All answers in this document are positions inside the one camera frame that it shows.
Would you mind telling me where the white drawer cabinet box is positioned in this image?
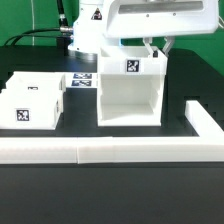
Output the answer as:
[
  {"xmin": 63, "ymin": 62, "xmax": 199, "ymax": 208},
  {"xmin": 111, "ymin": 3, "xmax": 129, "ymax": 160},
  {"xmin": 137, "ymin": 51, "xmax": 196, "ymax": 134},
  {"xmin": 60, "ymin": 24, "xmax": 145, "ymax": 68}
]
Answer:
[{"xmin": 97, "ymin": 46, "xmax": 167, "ymax": 126}]

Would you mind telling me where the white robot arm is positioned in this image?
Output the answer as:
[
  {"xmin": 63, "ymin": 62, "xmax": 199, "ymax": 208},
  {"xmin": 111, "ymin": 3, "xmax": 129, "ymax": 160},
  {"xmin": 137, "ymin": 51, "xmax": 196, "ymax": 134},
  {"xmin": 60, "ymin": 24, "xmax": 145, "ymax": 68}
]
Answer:
[{"xmin": 69, "ymin": 0, "xmax": 219, "ymax": 57}]

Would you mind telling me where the white L-shaped fence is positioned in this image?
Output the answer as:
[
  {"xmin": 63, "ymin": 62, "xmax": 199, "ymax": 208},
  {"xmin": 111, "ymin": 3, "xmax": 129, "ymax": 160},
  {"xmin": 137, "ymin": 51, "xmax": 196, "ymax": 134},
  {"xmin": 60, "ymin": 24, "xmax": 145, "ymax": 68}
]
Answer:
[{"xmin": 0, "ymin": 100, "xmax": 224, "ymax": 164}]

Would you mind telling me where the white front drawer with tag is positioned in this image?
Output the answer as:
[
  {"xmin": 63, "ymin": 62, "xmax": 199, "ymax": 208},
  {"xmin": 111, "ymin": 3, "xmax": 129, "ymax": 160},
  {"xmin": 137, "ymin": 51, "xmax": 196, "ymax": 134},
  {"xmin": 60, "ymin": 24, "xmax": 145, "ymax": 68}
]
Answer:
[{"xmin": 0, "ymin": 90, "xmax": 63, "ymax": 130}]

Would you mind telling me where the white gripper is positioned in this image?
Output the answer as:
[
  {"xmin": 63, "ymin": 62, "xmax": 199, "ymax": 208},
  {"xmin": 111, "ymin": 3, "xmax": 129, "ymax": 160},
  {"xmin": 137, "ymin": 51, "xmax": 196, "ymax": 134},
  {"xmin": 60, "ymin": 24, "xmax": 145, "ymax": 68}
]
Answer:
[{"xmin": 102, "ymin": 0, "xmax": 219, "ymax": 58}]

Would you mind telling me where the black cable bundle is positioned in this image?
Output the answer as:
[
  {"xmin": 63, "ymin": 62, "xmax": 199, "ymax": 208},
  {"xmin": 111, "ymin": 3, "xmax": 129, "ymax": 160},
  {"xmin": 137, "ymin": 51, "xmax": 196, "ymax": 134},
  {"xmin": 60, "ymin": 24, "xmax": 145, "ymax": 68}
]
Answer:
[{"xmin": 3, "ymin": 0, "xmax": 74, "ymax": 47}]

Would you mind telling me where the white drawer with tag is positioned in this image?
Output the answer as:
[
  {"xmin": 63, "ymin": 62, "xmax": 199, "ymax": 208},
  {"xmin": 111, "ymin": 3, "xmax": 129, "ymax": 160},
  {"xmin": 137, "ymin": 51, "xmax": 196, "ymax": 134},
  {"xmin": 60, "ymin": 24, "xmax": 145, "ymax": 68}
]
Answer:
[
  {"xmin": 0, "ymin": 90, "xmax": 63, "ymax": 130},
  {"xmin": 6, "ymin": 71, "xmax": 66, "ymax": 92}
]

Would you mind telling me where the white rear drawer with tag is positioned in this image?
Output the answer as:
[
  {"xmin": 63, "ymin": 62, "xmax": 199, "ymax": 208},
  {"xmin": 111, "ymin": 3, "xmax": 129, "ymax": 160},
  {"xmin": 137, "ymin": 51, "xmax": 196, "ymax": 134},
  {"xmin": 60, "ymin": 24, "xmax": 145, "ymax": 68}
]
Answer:
[{"xmin": 6, "ymin": 71, "xmax": 66, "ymax": 92}]

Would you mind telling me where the white marker tag plate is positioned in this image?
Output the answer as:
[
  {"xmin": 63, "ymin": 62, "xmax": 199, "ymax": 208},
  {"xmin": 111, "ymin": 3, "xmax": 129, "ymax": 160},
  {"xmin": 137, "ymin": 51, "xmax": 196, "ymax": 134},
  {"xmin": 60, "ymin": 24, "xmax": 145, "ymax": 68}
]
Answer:
[{"xmin": 65, "ymin": 72, "xmax": 98, "ymax": 88}]

